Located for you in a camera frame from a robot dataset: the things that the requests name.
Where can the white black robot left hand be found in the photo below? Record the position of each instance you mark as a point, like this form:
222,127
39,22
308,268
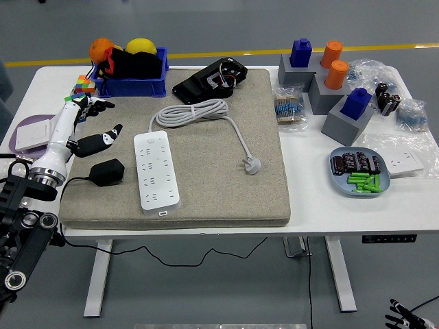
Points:
58,137

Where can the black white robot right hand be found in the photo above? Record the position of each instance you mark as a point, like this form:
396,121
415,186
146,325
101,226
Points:
406,317

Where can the black plug adapter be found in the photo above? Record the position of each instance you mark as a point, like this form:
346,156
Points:
106,173

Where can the white power strip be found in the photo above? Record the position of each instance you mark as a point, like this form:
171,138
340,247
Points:
156,171

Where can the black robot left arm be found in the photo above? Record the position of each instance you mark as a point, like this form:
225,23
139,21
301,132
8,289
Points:
31,246

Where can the purple tray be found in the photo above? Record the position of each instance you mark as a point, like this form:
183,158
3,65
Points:
31,118

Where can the white table leg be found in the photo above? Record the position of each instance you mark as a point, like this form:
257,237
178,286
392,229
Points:
341,274
97,281

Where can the black table control panel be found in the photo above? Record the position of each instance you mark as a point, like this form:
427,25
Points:
389,239

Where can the blue plastic bin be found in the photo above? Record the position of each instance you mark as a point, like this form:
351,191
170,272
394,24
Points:
137,87

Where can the orange fruit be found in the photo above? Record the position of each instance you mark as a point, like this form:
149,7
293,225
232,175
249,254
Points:
99,49

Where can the black pouch with red trim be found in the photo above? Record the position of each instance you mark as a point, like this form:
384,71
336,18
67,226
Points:
137,66

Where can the yellow lemon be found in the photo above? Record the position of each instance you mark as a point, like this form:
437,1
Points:
140,46

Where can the green battery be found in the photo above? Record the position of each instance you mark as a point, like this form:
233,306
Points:
373,188
363,191
377,181
368,180
359,175
356,179

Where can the blue-grey plate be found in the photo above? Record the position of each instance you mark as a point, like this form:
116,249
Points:
339,185

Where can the dark brown capacitor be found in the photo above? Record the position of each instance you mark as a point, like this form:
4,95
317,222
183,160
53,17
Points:
375,164
362,161
350,161
337,165

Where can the grey-brown mat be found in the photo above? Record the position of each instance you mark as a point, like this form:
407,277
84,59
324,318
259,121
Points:
212,192

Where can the clear plastic bag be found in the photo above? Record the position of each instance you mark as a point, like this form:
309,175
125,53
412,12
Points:
377,142

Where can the grey block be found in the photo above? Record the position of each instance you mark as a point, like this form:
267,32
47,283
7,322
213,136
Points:
322,101
291,77
339,130

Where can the clear bag of blue resistors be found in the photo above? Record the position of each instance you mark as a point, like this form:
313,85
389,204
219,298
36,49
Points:
411,118
370,73

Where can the black capacitor bundle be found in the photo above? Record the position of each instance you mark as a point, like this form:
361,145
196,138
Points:
387,101

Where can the blue peg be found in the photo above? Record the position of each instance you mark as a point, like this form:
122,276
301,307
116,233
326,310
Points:
355,104
300,55

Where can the bag of striped resistors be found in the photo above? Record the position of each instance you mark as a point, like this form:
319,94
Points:
289,109

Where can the orange cylinder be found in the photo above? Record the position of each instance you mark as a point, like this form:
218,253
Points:
332,55
337,75

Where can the metal bracket under table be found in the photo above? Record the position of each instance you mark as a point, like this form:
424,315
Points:
296,248

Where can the white wall socket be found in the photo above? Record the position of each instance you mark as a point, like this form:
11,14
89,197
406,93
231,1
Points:
404,164

